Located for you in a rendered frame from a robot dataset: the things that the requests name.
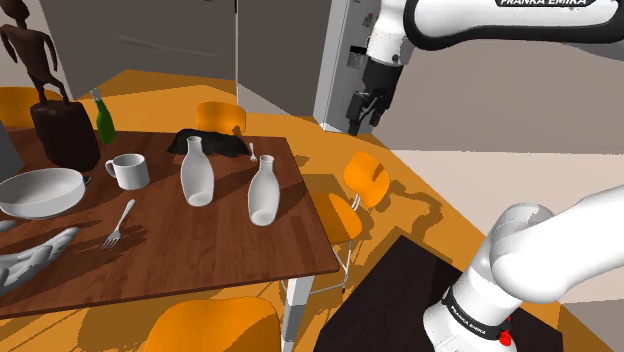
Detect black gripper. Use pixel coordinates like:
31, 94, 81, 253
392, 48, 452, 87
346, 56, 405, 136

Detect white vase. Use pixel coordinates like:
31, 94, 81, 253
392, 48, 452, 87
247, 154, 282, 227
180, 135, 216, 207

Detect dark brown figure statue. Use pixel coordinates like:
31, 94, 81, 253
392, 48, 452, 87
0, 0, 102, 173

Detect brown wooden table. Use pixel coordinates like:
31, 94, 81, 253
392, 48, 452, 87
0, 127, 341, 352

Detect black cloth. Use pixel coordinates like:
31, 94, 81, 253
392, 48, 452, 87
167, 128, 251, 159

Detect dark robot stand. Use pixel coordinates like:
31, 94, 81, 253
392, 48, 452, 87
314, 235, 565, 352

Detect grey elongated object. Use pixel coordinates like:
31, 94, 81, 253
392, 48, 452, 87
0, 220, 82, 299

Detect green bottle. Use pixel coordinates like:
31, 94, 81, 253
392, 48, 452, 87
89, 87, 118, 145

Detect white bowl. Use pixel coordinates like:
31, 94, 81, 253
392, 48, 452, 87
0, 167, 92, 220

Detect orange chair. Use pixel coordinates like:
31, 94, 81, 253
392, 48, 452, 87
143, 296, 283, 352
195, 101, 248, 137
280, 150, 392, 296

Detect grey flat box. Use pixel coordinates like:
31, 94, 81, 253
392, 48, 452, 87
0, 121, 24, 183

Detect white refrigerator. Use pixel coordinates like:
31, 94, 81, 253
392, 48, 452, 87
313, 0, 382, 134

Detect white mug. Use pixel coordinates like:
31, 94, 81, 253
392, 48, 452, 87
105, 153, 151, 191

